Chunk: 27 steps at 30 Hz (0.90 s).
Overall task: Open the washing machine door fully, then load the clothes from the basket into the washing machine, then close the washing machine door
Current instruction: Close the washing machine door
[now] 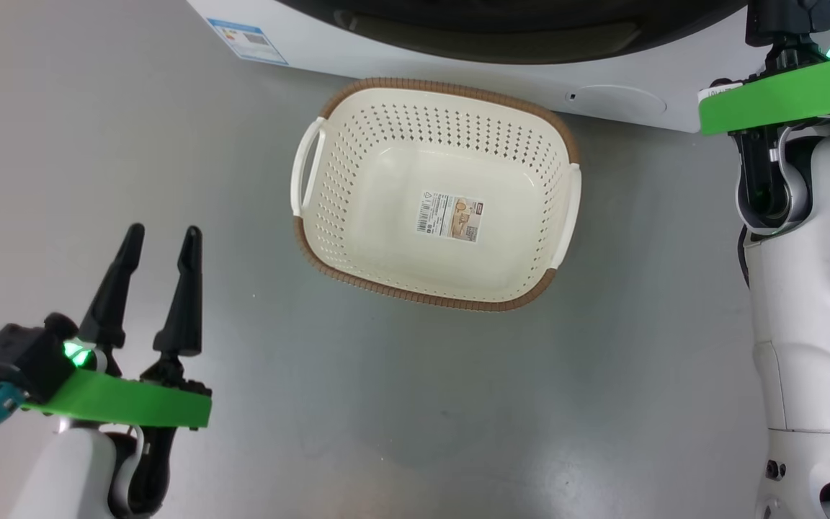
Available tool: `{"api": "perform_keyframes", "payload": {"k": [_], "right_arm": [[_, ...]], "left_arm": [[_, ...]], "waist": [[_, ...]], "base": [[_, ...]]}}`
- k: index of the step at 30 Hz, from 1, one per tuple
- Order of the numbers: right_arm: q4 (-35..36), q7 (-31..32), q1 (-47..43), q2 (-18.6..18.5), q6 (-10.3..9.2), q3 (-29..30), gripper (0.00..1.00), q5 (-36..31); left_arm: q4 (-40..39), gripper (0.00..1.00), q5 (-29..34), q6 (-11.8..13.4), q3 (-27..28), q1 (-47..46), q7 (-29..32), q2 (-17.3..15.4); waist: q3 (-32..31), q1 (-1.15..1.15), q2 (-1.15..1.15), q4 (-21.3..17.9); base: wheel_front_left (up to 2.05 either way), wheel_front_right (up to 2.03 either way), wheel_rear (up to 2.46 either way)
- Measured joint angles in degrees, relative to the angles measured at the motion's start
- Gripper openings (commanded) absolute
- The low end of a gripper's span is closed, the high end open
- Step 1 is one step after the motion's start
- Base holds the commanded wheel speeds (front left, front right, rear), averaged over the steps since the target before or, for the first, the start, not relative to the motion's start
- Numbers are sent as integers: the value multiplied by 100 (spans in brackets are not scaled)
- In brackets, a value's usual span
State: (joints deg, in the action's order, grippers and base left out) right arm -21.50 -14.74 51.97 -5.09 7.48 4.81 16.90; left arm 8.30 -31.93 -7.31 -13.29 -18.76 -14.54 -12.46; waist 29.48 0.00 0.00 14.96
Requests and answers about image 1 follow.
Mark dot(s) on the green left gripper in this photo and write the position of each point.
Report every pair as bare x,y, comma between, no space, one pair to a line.
127,400

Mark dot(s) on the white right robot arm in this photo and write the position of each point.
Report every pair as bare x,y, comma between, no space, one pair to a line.
818,324

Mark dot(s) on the paper basket label sticker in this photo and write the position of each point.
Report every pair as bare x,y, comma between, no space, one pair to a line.
451,216

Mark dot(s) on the white washing machine body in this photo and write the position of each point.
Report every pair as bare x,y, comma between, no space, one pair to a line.
386,68

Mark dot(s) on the black rimmed glass washer door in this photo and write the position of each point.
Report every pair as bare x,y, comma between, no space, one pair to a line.
494,29

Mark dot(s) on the blue energy label sticker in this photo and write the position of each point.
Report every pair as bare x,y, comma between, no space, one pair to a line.
248,41

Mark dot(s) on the cream perforated laundry basket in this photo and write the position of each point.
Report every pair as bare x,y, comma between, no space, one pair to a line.
386,252

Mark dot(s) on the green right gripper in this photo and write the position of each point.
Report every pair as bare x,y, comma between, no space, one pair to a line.
790,94

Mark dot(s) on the round white filter cover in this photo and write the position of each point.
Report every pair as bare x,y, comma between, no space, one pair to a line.
617,102

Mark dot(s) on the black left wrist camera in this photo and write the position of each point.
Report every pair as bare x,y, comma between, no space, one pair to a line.
22,357

